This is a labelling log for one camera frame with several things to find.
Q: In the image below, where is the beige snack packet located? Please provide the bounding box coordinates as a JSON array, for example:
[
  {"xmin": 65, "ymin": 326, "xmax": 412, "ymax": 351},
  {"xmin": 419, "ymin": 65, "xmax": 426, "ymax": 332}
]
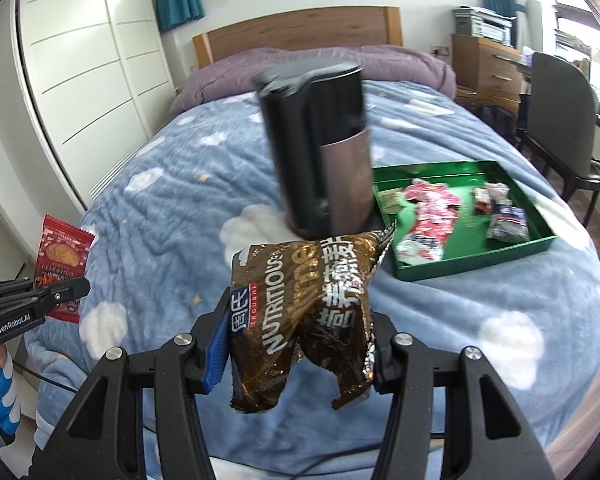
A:
[{"xmin": 380, "ymin": 190, "xmax": 404, "ymax": 214}]

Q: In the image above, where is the dark grey chair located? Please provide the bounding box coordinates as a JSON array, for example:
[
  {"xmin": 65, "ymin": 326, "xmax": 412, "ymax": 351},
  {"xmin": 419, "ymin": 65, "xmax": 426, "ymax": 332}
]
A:
[{"xmin": 517, "ymin": 51, "xmax": 600, "ymax": 226}]

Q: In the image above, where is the dark red snack packet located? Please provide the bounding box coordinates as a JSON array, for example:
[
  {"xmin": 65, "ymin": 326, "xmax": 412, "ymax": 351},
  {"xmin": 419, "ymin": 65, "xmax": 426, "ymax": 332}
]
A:
[{"xmin": 32, "ymin": 213, "xmax": 97, "ymax": 322}]

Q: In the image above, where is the small brown red snack packet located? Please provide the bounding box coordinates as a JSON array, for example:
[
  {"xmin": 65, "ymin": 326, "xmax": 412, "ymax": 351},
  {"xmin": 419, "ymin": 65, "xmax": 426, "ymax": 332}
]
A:
[{"xmin": 472, "ymin": 186, "xmax": 494, "ymax": 216}]

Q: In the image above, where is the green tray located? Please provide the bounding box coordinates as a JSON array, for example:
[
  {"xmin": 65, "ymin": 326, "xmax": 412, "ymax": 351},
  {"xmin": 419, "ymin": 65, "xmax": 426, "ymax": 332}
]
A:
[{"xmin": 370, "ymin": 160, "xmax": 557, "ymax": 282}]

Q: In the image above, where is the grey printer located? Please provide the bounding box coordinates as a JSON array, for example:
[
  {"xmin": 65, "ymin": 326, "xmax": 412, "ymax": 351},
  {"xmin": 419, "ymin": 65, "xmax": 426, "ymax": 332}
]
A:
[{"xmin": 452, "ymin": 6, "xmax": 513, "ymax": 44}]

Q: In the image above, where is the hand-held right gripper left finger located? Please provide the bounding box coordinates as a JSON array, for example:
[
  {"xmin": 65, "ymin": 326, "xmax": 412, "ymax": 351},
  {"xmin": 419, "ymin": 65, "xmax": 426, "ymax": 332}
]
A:
[{"xmin": 42, "ymin": 310, "xmax": 231, "ymax": 480}]

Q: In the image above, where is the white wardrobe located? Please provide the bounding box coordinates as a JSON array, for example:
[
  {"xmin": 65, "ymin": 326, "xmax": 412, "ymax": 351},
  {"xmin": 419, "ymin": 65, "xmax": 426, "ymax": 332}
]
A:
[{"xmin": 12, "ymin": 0, "xmax": 181, "ymax": 211}]

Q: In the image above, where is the large red and white snack packet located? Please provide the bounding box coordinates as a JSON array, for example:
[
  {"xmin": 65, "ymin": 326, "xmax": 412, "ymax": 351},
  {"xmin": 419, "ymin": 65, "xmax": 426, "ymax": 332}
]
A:
[{"xmin": 395, "ymin": 219, "xmax": 456, "ymax": 263}]

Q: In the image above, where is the small red white snack packet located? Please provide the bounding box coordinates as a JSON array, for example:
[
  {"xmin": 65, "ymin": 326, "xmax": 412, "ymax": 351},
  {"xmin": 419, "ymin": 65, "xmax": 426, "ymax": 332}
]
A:
[{"xmin": 485, "ymin": 182, "xmax": 511, "ymax": 207}]

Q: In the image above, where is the purple duvet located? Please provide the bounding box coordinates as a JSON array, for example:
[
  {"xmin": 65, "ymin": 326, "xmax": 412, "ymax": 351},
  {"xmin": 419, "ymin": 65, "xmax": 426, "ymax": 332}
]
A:
[{"xmin": 169, "ymin": 45, "xmax": 457, "ymax": 115}]

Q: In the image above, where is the wooden headboard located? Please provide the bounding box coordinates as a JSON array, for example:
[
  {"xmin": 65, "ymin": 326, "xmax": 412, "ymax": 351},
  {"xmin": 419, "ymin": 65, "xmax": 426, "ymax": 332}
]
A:
[{"xmin": 192, "ymin": 6, "xmax": 403, "ymax": 68}]

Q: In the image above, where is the black cable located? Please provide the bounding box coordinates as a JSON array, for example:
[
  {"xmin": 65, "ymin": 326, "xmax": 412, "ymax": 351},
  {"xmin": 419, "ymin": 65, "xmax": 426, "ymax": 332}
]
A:
[{"xmin": 10, "ymin": 362, "xmax": 88, "ymax": 394}]

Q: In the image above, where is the black cylindrical canister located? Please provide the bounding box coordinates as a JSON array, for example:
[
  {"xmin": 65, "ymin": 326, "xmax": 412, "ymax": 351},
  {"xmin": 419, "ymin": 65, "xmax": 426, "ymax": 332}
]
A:
[{"xmin": 252, "ymin": 56, "xmax": 376, "ymax": 241}]

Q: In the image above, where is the brown foil snack packet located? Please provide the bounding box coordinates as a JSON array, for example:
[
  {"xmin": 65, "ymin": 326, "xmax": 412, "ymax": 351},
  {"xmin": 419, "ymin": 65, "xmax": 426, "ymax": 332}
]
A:
[{"xmin": 228, "ymin": 222, "xmax": 398, "ymax": 413}]

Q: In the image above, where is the blue cloud print blanket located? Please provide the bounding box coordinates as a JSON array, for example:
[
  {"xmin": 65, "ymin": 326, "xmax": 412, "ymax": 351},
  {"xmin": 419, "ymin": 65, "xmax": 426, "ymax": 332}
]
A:
[{"xmin": 25, "ymin": 77, "xmax": 600, "ymax": 480}]

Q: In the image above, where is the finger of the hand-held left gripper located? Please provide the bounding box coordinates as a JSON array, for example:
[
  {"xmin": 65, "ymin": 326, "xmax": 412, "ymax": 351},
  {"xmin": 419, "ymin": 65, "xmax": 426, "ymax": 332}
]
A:
[{"xmin": 32, "ymin": 276, "xmax": 92, "ymax": 314}]

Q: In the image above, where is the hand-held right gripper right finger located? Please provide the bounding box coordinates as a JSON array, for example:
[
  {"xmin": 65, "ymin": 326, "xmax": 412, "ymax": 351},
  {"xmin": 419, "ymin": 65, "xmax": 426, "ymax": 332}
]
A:
[{"xmin": 370, "ymin": 310, "xmax": 548, "ymax": 480}]

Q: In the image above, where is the black bag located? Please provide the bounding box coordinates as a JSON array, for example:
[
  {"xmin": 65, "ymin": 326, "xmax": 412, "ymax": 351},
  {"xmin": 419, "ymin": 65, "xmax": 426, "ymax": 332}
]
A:
[{"xmin": 472, "ymin": 104, "xmax": 517, "ymax": 147}]

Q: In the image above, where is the person's left hand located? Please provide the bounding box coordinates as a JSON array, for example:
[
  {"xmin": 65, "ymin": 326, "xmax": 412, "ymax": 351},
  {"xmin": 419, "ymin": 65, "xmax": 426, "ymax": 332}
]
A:
[{"xmin": 0, "ymin": 345, "xmax": 25, "ymax": 436}]

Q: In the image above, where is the blue and white snack packet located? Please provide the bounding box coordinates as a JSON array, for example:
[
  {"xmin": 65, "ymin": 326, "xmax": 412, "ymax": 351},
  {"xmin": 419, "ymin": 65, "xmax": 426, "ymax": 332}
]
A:
[{"xmin": 487, "ymin": 204, "xmax": 531, "ymax": 244}]

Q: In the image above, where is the pink flower snack packet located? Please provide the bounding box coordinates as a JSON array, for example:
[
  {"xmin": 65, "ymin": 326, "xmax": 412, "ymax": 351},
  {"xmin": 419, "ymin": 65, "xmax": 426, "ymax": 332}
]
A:
[{"xmin": 404, "ymin": 179, "xmax": 462, "ymax": 222}]

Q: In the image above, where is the wooden nightstand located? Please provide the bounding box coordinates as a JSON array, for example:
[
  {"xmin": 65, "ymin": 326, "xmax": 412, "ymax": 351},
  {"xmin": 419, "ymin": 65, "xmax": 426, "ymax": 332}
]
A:
[{"xmin": 451, "ymin": 34, "xmax": 526, "ymax": 106}]

